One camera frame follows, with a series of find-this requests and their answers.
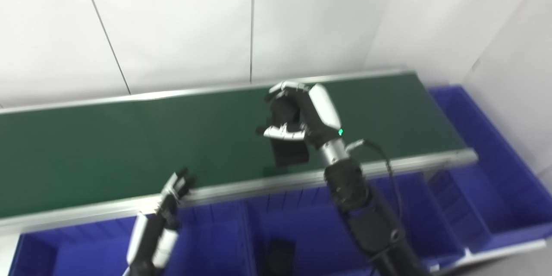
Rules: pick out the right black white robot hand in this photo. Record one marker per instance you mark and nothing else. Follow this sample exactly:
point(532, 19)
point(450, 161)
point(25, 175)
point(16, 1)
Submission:
point(321, 116)

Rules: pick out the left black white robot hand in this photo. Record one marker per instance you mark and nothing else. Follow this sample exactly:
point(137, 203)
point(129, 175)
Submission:
point(148, 237)

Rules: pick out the black cylinder block part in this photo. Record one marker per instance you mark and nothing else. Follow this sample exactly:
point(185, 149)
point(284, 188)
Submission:
point(289, 153)

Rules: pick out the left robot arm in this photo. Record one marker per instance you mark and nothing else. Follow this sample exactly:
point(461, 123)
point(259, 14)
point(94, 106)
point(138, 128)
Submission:
point(142, 271)

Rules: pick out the green conveyor belt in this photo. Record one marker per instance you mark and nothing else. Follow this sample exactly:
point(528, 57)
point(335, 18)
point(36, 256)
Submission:
point(258, 186)
point(108, 155)

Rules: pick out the black box in bin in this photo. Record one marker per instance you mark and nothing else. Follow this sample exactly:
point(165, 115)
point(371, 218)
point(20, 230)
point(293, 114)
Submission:
point(280, 256)

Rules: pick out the large blue plastic bin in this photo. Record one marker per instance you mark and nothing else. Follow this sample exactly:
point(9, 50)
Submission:
point(496, 172)

